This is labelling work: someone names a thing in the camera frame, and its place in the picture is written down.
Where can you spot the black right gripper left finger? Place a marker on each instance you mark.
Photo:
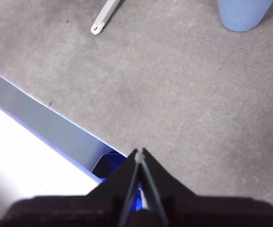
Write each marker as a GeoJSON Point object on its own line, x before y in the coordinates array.
{"type": "Point", "coordinates": [117, 182]}

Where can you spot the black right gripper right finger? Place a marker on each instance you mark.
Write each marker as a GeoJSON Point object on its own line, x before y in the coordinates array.
{"type": "Point", "coordinates": [160, 182]}

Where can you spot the blue ribbed plastic cup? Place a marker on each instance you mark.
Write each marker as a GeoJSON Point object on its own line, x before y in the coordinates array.
{"type": "Point", "coordinates": [242, 14]}

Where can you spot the dark blue box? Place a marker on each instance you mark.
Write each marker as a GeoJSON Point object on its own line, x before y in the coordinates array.
{"type": "Point", "coordinates": [108, 165]}

